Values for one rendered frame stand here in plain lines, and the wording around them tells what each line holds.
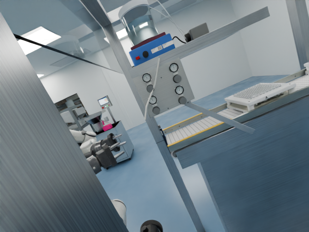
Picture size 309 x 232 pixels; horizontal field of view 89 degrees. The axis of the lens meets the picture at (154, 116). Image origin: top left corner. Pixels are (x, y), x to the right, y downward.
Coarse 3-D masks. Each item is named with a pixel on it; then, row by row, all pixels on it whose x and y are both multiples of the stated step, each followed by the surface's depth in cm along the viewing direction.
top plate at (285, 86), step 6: (282, 84) 81; (288, 84) 77; (294, 84) 75; (276, 90) 76; (282, 90) 76; (258, 96) 79; (264, 96) 76; (270, 96) 76; (234, 102) 90; (240, 102) 83; (246, 102) 78; (252, 102) 76; (258, 102) 77
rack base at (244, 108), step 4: (284, 92) 82; (280, 96) 79; (272, 100) 79; (232, 104) 97; (236, 104) 94; (240, 104) 91; (260, 104) 80; (232, 108) 95; (236, 108) 90; (240, 108) 86; (244, 108) 84; (244, 112) 83
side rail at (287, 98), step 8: (304, 88) 74; (288, 96) 74; (296, 96) 74; (264, 104) 76; (272, 104) 75; (280, 104) 75; (248, 112) 75; (256, 112) 75; (240, 120) 76; (216, 128) 76; (224, 128) 76; (200, 136) 77; (176, 144) 77; (184, 144) 77
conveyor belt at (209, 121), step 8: (296, 80) 98; (304, 80) 92; (296, 88) 86; (224, 112) 98; (232, 112) 93; (240, 112) 88; (264, 112) 77; (200, 120) 102; (208, 120) 97; (216, 120) 92; (184, 128) 101; (192, 128) 95; (200, 128) 90; (168, 136) 100; (176, 136) 94; (184, 136) 89; (208, 136) 79; (168, 144) 91
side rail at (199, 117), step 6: (300, 72) 99; (282, 78) 100; (288, 78) 100; (294, 78) 100; (216, 108) 102; (222, 108) 102; (204, 114) 103; (192, 120) 103; (174, 126) 103; (180, 126) 104; (168, 132) 104
